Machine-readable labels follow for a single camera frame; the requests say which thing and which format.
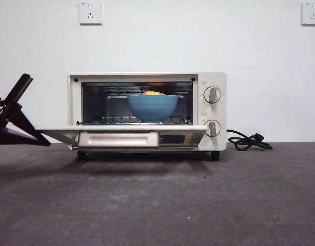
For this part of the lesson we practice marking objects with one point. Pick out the oven door with glass window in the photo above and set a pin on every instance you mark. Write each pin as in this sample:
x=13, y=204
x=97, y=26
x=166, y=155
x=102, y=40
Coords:
x=116, y=128

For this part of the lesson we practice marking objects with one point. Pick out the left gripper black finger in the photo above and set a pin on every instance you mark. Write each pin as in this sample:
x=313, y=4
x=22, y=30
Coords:
x=21, y=116
x=11, y=137

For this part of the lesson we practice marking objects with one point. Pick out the cream Toshiba toaster oven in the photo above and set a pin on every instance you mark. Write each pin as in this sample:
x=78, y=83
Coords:
x=219, y=112

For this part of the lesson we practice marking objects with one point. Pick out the red apple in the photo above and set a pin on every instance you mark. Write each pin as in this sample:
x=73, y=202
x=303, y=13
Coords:
x=153, y=93

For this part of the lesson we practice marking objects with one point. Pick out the blue ribbed bowl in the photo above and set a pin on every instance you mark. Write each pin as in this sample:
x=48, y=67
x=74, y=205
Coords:
x=152, y=109

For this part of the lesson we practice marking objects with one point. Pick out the white wall socket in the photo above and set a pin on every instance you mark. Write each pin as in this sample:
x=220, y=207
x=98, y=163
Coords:
x=90, y=14
x=312, y=14

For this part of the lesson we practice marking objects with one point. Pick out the beige oven knob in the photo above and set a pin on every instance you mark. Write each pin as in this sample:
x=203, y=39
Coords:
x=212, y=95
x=214, y=126

